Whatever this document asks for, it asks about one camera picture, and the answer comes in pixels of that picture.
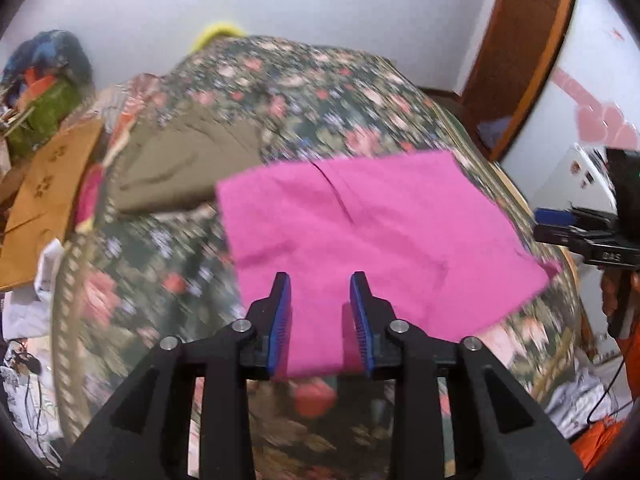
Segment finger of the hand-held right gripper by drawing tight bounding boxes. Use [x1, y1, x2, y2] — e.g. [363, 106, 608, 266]
[533, 207, 576, 247]

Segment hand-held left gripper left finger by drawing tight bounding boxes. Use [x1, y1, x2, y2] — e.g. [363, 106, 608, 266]
[59, 271, 292, 480]

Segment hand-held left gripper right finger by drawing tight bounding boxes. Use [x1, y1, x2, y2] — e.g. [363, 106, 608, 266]
[350, 271, 586, 480]

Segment pink pants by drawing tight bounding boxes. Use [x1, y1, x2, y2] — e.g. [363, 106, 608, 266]
[216, 151, 563, 378]

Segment person's right hand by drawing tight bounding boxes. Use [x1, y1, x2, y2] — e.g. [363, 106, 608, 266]
[601, 266, 640, 333]

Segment white appliance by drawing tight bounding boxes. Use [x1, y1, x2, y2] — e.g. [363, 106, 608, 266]
[530, 144, 618, 221]

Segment wooden door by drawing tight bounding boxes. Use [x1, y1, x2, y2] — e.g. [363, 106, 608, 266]
[459, 0, 581, 162]

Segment olive brown folded garment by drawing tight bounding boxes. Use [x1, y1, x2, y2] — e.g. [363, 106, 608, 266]
[109, 105, 267, 215]

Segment floral bed blanket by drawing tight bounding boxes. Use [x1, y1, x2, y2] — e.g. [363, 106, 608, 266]
[50, 35, 586, 480]

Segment orange garment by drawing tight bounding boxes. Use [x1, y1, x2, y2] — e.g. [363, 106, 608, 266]
[570, 325, 640, 471]

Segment white cloth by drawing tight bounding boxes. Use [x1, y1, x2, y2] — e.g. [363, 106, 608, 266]
[0, 240, 66, 341]

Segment brown cardboard box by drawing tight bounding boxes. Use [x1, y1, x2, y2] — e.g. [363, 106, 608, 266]
[0, 119, 105, 292]

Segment yellow cloth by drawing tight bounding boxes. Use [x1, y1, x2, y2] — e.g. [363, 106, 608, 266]
[192, 21, 248, 53]

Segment pile of colourful clothes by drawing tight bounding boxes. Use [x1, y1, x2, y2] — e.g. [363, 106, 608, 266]
[0, 30, 93, 158]

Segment black cable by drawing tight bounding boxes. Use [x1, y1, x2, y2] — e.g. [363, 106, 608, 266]
[586, 350, 632, 423]

